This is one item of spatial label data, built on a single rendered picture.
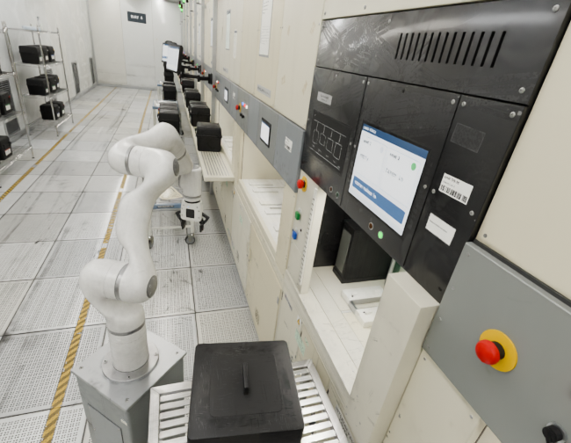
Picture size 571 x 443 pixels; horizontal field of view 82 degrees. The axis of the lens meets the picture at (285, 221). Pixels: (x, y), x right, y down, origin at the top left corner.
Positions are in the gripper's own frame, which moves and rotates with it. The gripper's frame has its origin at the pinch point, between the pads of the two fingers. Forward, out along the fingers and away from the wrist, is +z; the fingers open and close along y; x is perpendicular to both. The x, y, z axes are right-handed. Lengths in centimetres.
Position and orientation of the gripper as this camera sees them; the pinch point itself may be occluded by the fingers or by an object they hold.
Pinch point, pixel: (192, 228)
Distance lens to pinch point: 170.5
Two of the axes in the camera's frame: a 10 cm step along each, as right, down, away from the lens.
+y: 9.8, 1.6, -0.6
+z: -1.2, 8.9, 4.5
